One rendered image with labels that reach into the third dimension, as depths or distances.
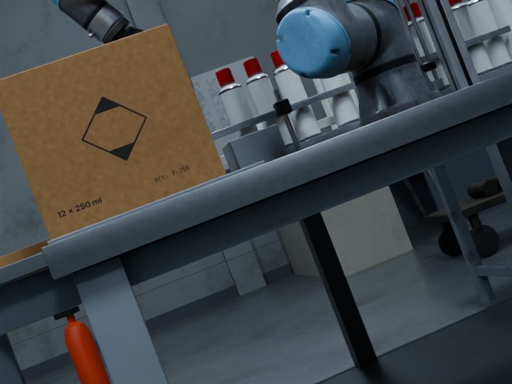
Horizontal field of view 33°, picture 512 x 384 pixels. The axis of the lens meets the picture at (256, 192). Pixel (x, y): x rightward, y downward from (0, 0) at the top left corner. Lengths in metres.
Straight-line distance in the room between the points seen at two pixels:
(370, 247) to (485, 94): 6.12
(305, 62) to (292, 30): 0.06
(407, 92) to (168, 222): 0.62
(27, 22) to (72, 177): 8.07
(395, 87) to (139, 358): 0.70
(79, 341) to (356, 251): 3.00
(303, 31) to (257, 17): 8.13
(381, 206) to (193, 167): 5.90
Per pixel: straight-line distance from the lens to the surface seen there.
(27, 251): 1.68
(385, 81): 1.52
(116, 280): 1.05
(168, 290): 9.09
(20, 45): 9.40
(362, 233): 7.22
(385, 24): 1.53
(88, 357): 4.93
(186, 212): 1.03
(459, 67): 1.84
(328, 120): 1.94
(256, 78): 1.86
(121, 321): 1.05
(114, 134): 1.42
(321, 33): 1.40
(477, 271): 3.92
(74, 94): 1.43
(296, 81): 1.88
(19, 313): 1.20
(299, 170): 1.05
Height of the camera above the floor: 0.78
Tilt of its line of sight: 1 degrees up
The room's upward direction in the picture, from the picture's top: 21 degrees counter-clockwise
